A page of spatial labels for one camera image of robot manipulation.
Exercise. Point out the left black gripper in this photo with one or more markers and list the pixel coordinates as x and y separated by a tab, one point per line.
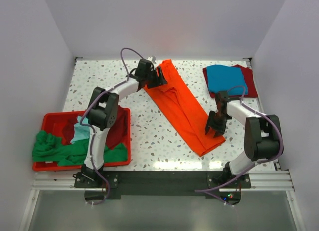
154	78

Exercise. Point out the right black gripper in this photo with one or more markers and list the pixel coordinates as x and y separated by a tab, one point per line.
217	122

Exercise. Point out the orange t shirt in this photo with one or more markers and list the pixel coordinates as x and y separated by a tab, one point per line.
183	111

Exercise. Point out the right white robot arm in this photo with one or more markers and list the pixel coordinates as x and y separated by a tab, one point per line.
262	135

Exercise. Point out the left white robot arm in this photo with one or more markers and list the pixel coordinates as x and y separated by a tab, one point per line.
102	113

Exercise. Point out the folded blue t shirt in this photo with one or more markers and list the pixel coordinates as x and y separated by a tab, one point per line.
225	78

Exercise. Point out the folded dark red t shirt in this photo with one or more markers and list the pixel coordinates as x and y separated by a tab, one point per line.
249	79

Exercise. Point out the light blue t shirt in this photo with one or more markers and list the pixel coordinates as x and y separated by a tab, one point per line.
80	132

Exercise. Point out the red plastic bin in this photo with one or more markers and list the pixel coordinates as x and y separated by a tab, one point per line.
53	123

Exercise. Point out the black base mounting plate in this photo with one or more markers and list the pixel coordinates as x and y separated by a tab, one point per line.
116	184

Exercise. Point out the green t shirt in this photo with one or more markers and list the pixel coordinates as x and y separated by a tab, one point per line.
49	148

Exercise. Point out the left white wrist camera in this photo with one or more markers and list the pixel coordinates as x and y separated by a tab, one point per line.
152	59

